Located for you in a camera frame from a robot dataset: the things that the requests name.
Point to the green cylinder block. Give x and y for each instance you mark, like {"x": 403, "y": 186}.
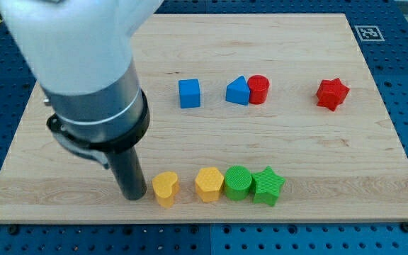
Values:
{"x": 237, "y": 182}

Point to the green star block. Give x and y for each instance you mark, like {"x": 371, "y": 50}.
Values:
{"x": 266, "y": 186}

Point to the yellow hexagon block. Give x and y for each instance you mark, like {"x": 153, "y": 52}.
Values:
{"x": 208, "y": 184}

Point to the yellow heart block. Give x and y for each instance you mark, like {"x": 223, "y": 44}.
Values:
{"x": 166, "y": 186}

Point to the blue triangle block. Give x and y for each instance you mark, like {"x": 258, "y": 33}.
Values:
{"x": 238, "y": 91}

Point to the black and white fiducial tag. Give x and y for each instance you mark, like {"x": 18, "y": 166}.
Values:
{"x": 369, "y": 33}

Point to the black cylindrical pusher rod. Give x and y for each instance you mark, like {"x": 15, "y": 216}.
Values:
{"x": 127, "y": 171}

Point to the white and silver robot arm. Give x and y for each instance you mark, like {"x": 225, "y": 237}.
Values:
{"x": 80, "y": 53}

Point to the wooden board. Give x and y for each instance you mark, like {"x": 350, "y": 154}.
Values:
{"x": 340, "y": 166}

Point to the red cylinder block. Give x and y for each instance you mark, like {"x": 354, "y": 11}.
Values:
{"x": 258, "y": 86}

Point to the blue cube block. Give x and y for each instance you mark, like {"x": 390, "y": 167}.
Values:
{"x": 189, "y": 93}

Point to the red star block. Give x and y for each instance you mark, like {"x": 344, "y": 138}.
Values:
{"x": 331, "y": 93}

